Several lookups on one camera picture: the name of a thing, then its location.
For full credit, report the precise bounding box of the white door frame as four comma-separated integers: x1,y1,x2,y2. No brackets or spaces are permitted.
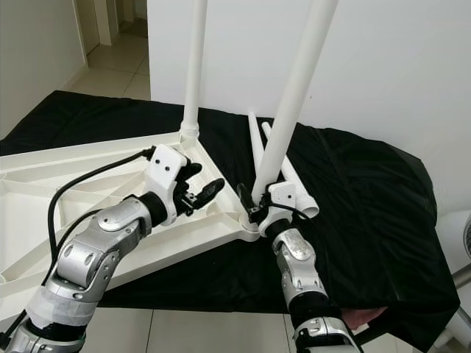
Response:
77,0,118,45

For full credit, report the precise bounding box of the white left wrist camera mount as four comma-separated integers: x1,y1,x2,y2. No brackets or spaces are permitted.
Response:
144,144,188,225

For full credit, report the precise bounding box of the white plastic table top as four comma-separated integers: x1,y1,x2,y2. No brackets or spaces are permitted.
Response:
0,131,262,324

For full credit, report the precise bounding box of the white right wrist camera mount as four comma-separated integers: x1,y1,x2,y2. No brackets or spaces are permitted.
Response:
265,182,302,236

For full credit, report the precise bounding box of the white plastic table leg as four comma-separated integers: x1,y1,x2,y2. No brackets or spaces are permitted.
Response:
180,0,208,140
252,0,340,205
261,121,321,219
248,113,268,185

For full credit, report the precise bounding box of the pink cloth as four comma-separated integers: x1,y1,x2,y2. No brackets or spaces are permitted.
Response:
346,307,387,329

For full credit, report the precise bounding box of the white round fan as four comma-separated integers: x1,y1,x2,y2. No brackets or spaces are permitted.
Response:
436,210,471,269

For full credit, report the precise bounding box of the white rounded appliance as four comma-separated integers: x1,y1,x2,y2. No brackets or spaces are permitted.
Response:
433,290,471,350

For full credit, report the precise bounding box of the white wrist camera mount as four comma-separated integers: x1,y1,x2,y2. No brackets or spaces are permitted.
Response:
265,182,302,236
144,144,188,225

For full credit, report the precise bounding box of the black table cloth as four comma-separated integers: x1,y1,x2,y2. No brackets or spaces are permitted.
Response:
0,90,461,352

